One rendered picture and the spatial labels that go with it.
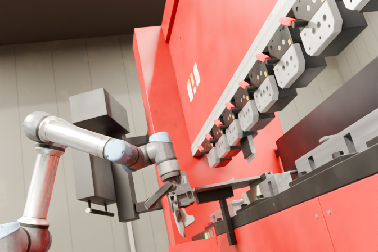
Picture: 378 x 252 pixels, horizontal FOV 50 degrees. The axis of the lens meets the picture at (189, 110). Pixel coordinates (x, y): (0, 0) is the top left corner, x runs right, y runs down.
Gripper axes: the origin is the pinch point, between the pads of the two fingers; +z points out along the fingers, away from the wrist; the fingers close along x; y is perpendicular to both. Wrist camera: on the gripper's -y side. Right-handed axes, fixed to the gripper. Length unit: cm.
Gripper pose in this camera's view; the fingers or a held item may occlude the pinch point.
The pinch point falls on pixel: (181, 234)
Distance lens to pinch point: 141.7
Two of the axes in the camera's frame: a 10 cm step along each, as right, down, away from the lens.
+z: 3.0, 9.0, -3.2
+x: -1.0, 3.6, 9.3
